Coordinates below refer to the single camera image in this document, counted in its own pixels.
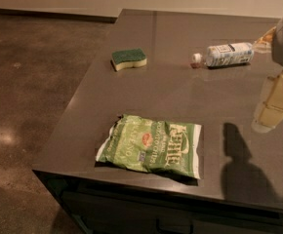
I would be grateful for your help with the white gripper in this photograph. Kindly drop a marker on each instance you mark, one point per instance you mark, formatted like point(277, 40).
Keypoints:
point(269, 112)

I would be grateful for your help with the blue plastic bottle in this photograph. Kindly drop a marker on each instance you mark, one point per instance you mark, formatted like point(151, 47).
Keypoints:
point(224, 55)

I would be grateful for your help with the green jalapeno chip bag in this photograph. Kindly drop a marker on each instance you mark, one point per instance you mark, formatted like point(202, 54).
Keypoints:
point(143, 145)

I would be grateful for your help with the green yellow sponge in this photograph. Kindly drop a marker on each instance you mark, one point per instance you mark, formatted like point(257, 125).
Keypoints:
point(132, 58)

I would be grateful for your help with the dark cabinet drawer handle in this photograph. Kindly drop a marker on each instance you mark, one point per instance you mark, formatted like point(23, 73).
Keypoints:
point(161, 228)

